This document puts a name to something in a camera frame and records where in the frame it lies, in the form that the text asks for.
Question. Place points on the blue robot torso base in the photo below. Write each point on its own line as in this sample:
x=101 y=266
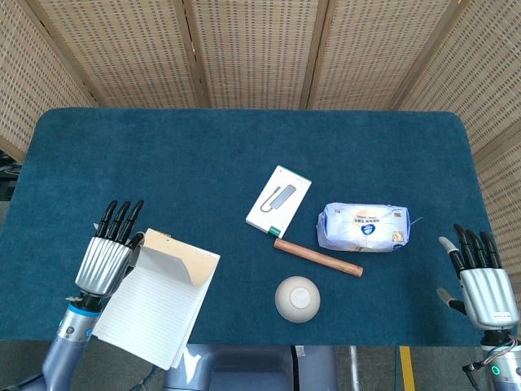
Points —
x=248 y=368

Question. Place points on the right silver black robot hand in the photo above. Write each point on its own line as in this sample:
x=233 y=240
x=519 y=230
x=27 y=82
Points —
x=484 y=285

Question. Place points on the blue table cloth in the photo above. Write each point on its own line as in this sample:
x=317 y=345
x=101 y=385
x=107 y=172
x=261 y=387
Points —
x=228 y=163

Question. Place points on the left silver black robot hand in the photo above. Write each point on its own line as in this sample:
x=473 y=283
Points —
x=103 y=260

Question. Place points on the wooden rolling pin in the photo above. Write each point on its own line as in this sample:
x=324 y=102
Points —
x=317 y=257

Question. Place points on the woven bamboo folding screen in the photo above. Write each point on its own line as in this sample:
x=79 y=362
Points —
x=260 y=53

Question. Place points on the left blue robot arm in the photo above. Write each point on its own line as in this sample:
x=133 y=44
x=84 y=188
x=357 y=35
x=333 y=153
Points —
x=67 y=338

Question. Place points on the white USB hub box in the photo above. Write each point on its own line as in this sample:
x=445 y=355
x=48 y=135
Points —
x=278 y=201

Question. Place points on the right blue robot arm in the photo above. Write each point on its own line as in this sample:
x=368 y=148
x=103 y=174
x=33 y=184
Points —
x=498 y=358

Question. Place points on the beige upturned bowl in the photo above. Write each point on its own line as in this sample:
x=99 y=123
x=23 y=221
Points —
x=298 y=299

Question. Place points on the yellow paper notepad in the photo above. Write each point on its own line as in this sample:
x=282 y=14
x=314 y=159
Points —
x=158 y=293

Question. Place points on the light blue tissue pack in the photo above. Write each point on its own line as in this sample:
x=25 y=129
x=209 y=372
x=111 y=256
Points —
x=364 y=228

